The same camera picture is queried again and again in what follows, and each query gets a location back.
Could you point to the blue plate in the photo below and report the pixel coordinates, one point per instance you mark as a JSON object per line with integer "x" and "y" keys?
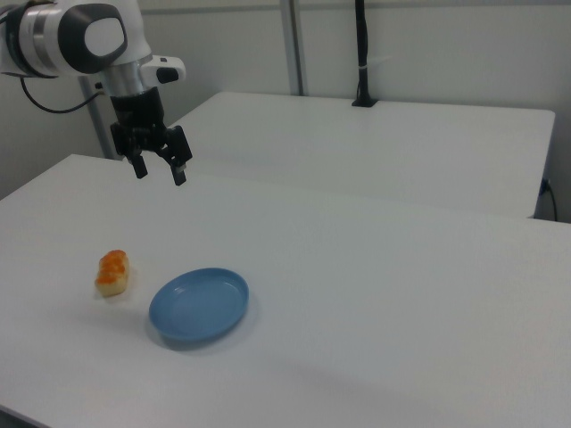
{"x": 199, "y": 304}

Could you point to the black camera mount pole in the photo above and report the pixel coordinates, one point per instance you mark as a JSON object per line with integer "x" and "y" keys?
{"x": 363, "y": 53}

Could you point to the grey wall pillar strip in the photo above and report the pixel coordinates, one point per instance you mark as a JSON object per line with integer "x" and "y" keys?
{"x": 293, "y": 44}

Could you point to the bread with orange topping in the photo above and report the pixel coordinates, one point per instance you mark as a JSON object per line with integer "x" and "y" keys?
{"x": 113, "y": 273}

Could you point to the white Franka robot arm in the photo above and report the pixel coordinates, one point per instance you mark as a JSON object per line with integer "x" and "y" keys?
{"x": 67, "y": 35}

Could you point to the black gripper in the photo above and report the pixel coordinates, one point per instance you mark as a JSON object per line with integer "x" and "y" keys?
{"x": 136, "y": 118}

